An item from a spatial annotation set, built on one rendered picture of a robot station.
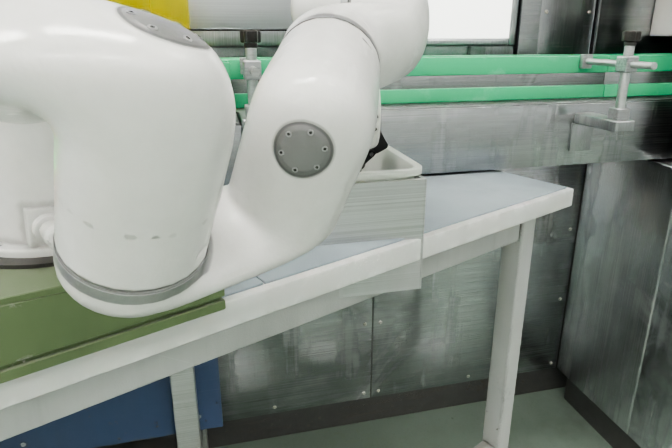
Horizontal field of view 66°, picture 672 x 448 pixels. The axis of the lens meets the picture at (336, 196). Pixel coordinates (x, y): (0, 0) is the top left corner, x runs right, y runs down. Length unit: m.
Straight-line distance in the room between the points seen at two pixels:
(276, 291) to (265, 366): 0.76
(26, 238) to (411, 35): 0.38
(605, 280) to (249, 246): 1.17
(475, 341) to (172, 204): 1.27
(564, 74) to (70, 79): 0.98
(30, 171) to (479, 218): 0.57
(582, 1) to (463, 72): 0.46
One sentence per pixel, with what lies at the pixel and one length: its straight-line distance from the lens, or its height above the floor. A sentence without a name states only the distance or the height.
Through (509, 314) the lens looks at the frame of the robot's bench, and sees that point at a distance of 1.04.
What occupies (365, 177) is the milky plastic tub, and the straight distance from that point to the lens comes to 0.64.
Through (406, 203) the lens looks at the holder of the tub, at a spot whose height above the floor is 0.80.
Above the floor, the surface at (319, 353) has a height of 0.26.
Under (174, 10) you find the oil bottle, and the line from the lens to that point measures 0.90.
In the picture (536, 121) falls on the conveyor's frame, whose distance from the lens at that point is 1.06.
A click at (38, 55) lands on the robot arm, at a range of 0.24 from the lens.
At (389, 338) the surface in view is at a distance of 1.36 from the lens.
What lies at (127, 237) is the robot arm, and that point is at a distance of 0.27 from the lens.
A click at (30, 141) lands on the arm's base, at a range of 0.50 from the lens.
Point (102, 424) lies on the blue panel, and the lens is 1.03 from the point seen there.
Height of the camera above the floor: 1.00
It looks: 17 degrees down
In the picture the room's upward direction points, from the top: straight up
